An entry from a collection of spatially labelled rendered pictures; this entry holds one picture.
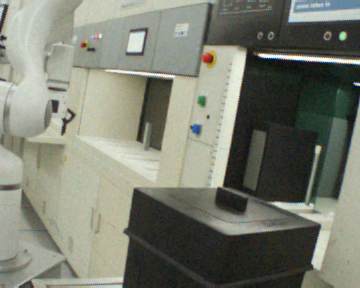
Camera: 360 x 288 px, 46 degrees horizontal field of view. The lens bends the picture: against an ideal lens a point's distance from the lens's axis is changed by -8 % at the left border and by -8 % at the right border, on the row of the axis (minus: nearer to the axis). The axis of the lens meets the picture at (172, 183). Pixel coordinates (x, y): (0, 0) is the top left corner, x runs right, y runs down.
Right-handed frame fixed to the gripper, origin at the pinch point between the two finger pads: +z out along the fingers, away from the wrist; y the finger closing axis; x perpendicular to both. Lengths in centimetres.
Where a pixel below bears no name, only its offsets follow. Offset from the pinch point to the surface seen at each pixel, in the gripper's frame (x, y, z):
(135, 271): -74, 35, 17
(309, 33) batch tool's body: -48, 71, -43
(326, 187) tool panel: 32, 122, 9
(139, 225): -74, 34, 6
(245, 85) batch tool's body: 7, 68, -28
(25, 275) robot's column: -68, 10, 25
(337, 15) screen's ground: -56, 74, -47
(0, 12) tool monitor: 233, -107, -69
